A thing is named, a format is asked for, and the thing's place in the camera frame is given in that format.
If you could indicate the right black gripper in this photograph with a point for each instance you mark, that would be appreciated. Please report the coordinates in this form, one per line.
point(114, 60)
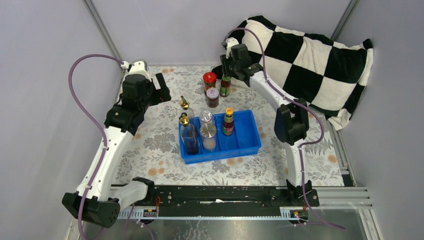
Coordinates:
point(225, 62)

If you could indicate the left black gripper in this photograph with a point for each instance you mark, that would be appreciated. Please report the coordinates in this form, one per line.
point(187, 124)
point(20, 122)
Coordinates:
point(162, 93)

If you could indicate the glass oil bottle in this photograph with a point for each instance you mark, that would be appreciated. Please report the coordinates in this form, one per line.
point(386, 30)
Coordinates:
point(185, 105)
point(188, 135)

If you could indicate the sauce bottle yellow cap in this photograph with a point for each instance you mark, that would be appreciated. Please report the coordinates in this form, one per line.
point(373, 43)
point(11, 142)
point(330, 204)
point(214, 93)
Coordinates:
point(228, 122)
point(225, 86)

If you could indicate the red lid chili jar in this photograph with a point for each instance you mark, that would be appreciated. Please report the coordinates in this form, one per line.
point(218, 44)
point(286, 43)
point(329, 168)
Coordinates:
point(209, 80)

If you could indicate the white lid sauce jar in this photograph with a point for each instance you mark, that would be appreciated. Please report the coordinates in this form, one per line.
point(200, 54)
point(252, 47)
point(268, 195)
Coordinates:
point(212, 97)

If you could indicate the tall glass spice canister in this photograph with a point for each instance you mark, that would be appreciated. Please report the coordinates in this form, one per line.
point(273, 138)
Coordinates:
point(208, 134)

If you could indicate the blue divided plastic bin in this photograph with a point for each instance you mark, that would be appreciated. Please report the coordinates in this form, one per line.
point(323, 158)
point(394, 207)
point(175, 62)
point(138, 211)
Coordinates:
point(243, 141)

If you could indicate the metal lid shaker jar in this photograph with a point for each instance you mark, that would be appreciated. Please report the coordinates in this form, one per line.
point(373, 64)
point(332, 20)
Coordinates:
point(205, 117)

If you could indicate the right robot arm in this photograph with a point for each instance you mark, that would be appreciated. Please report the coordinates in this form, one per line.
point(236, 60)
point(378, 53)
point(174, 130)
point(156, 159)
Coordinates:
point(291, 116)

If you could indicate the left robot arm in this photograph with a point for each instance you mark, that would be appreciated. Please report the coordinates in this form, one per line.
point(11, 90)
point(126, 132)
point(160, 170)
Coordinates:
point(93, 201)

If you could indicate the floral fern tablecloth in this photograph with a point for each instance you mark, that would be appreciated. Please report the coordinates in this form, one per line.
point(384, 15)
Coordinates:
point(154, 152)

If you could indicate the black white checkered pillow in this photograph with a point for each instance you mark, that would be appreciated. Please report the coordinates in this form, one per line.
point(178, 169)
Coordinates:
point(329, 75)

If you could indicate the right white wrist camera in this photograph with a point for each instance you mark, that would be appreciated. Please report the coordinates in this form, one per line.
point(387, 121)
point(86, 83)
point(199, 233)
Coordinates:
point(228, 44)

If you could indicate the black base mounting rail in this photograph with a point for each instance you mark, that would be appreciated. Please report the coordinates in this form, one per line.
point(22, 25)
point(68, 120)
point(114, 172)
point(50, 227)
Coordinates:
point(209, 201)

